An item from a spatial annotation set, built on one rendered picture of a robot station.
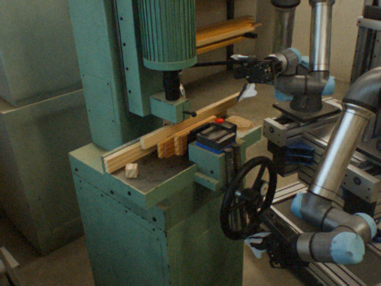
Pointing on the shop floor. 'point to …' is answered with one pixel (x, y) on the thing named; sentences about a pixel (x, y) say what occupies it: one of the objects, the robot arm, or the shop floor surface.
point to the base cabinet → (157, 244)
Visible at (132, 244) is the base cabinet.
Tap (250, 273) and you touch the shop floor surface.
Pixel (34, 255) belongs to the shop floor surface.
